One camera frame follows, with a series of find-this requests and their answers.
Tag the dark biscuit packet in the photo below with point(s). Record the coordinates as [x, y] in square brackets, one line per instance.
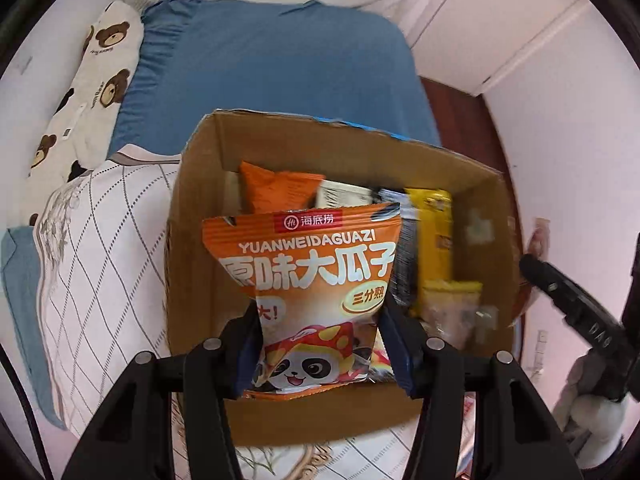
[407, 260]

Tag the white cookie stick box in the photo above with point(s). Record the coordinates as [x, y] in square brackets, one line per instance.
[345, 194]

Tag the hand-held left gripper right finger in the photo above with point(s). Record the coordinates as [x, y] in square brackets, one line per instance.
[402, 365]

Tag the white wall socket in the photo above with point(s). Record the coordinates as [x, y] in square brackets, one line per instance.
[541, 340]

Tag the printed cardboard box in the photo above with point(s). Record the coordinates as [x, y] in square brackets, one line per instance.
[200, 280]

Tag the white diamond pattern blanket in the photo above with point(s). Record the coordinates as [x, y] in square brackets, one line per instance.
[100, 260]

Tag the orange panda snack packet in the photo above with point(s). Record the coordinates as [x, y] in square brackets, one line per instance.
[305, 270]

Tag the yellow snack packet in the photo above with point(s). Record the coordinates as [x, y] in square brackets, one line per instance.
[435, 230]

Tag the plain orange snack packet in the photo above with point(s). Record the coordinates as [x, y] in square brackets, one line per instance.
[280, 190]

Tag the white door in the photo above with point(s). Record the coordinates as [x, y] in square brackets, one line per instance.
[500, 25]

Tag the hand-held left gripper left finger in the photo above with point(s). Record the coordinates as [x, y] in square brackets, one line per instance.
[244, 370]

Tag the light blue cloth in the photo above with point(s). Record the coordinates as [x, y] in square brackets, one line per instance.
[25, 310]

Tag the bear print pillow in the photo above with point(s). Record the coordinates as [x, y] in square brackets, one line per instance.
[105, 60]

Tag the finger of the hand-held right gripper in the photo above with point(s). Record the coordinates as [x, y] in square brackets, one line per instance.
[555, 285]

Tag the beige clear snack packet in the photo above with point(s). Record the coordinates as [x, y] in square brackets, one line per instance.
[450, 310]

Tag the person's right hand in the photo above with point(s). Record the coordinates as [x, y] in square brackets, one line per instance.
[600, 425]

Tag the bed with blue sheet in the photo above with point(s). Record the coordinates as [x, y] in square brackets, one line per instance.
[280, 60]

